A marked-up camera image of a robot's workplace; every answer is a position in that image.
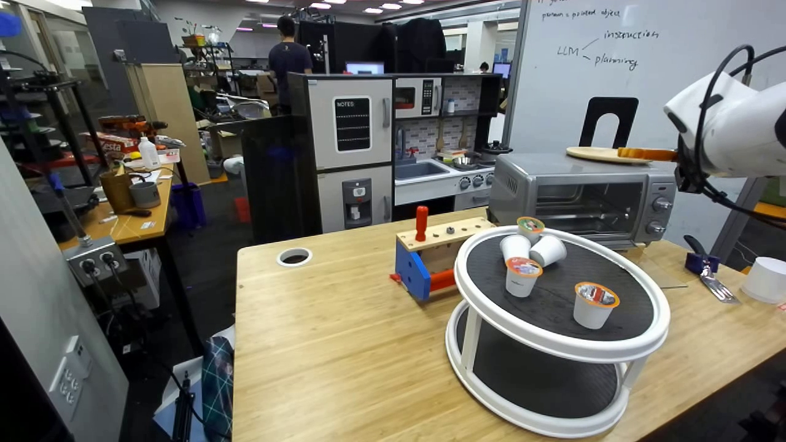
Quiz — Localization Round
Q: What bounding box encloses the black arched stand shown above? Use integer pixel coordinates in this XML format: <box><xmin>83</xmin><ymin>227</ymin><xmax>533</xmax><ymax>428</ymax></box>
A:
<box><xmin>576</xmin><ymin>96</ymin><xmax>640</xmax><ymax>149</ymax></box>

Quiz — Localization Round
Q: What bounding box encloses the whiteboard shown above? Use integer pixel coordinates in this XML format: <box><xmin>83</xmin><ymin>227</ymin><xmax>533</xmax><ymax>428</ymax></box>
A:
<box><xmin>502</xmin><ymin>0</ymin><xmax>786</xmax><ymax>247</ymax></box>

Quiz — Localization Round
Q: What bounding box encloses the white two-tier turntable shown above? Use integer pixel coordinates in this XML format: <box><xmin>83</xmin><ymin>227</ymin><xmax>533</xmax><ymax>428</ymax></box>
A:
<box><xmin>441</xmin><ymin>227</ymin><xmax>673</xmax><ymax>439</ymax></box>

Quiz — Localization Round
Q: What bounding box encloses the yellow plate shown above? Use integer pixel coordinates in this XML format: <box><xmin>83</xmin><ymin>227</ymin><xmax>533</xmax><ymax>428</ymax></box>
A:
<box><xmin>616</xmin><ymin>145</ymin><xmax>683</xmax><ymax>165</ymax></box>

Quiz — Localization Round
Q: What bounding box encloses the white table grommet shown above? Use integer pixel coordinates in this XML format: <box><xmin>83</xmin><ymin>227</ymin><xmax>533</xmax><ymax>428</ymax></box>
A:
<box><xmin>276</xmin><ymin>246</ymin><xmax>315</xmax><ymax>269</ymax></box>

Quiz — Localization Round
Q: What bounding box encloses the computer monitor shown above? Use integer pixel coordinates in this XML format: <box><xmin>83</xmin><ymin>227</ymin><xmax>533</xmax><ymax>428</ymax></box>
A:
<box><xmin>341</xmin><ymin>58</ymin><xmax>387</xmax><ymax>78</ymax></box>

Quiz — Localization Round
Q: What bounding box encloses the blue bin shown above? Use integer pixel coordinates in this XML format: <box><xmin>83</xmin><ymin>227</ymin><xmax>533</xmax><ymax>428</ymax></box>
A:
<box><xmin>169</xmin><ymin>179</ymin><xmax>208</xmax><ymax>231</ymax></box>

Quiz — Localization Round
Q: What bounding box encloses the plaid cloth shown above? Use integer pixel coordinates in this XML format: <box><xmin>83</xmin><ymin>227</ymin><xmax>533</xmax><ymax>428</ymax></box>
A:
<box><xmin>202</xmin><ymin>328</ymin><xmax>236</xmax><ymax>442</ymax></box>

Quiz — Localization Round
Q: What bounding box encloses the wooden toy tool bench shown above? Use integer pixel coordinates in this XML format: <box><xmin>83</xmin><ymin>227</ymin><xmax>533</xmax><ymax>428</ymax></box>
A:
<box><xmin>391</xmin><ymin>204</ymin><xmax>499</xmax><ymax>304</ymax></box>

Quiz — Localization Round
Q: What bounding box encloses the person in dark shirt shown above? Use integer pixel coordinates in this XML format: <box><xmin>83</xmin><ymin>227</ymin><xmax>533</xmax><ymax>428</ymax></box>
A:
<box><xmin>266</xmin><ymin>15</ymin><xmax>316</xmax><ymax>112</ymax></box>

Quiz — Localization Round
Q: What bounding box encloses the round wooden plate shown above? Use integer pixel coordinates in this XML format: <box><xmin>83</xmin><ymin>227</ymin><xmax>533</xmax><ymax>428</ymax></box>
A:
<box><xmin>564</xmin><ymin>145</ymin><xmax>657</xmax><ymax>168</ymax></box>

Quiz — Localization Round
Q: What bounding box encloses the brown cardboard box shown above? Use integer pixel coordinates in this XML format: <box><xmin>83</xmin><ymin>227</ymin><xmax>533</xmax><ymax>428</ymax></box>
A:
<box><xmin>97</xmin><ymin>168</ymin><xmax>138</xmax><ymax>217</ymax></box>

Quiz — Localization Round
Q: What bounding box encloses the grey panel with outlet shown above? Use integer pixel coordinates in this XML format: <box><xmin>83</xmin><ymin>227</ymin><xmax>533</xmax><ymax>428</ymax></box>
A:
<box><xmin>0</xmin><ymin>138</ymin><xmax>133</xmax><ymax>442</ymax></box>

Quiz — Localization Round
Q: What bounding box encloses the white mug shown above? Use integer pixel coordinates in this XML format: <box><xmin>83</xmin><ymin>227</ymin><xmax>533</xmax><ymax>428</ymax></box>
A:
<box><xmin>736</xmin><ymin>255</ymin><xmax>786</xmax><ymax>308</ymax></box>

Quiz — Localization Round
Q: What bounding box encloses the white toy kitchen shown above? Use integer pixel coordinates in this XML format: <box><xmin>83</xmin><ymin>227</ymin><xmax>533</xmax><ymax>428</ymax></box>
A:
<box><xmin>288</xmin><ymin>72</ymin><xmax>504</xmax><ymax>236</ymax></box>

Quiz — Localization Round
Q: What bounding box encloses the wooden side desk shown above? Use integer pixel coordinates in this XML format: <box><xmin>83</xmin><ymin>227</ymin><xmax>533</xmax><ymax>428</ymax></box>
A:
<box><xmin>56</xmin><ymin>168</ymin><xmax>177</xmax><ymax>252</ymax></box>

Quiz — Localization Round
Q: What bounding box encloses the grey outlet box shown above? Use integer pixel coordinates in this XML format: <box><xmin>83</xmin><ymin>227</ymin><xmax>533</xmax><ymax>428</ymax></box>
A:
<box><xmin>64</xmin><ymin>236</ymin><xmax>131</xmax><ymax>289</ymax></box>

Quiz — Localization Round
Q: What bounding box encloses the silver toaster oven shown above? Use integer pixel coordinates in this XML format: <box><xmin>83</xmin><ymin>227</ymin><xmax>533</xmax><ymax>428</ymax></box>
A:
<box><xmin>487</xmin><ymin>149</ymin><xmax>681</xmax><ymax>252</ymax></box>

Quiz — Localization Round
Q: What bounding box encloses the white bottle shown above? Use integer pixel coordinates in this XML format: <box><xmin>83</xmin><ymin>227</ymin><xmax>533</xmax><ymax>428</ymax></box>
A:
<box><xmin>134</xmin><ymin>132</ymin><xmax>161</xmax><ymax>171</ymax></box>

